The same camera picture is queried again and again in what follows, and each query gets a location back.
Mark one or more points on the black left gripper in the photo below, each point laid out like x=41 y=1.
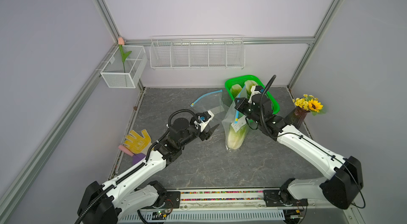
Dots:
x=204 y=135

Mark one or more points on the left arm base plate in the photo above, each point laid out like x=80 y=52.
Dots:
x=169 y=200

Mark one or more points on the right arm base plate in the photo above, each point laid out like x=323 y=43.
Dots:
x=273 y=198

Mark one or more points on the artificial pink tulip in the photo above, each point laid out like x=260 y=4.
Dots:
x=124 y=55

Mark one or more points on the white wire wall shelf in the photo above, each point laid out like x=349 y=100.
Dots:
x=197 y=52

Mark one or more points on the white mesh wall basket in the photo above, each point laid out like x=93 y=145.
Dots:
x=113 y=72

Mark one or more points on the chinese cabbage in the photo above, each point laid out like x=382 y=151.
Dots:
x=235 y=90
x=249 y=84
x=236 y=136

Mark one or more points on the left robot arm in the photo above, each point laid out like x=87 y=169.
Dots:
x=109 y=202

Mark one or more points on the yellow sunflower bouquet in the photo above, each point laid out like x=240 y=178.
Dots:
x=310 y=104

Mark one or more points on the yellow toy hand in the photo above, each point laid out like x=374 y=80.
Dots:
x=138 y=143

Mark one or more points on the clear zip-top bag blue seal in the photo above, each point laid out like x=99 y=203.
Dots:
x=211 y=101

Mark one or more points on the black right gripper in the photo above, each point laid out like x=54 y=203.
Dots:
x=239 y=106

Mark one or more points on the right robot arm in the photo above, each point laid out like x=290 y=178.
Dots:
x=341 y=181

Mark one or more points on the dark glass vase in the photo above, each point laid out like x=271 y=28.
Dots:
x=299 y=117

